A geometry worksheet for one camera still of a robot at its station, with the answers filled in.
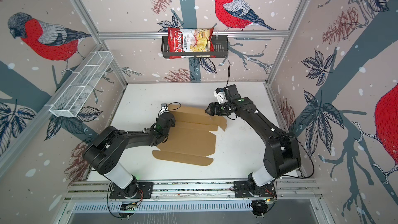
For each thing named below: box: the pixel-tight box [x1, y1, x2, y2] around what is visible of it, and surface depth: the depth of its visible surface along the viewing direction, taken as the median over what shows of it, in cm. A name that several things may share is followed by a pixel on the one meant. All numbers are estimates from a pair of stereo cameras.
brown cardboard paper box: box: [152, 104, 228, 166], surface depth 89 cm
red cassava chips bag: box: [167, 27, 216, 60], surface depth 90 cm
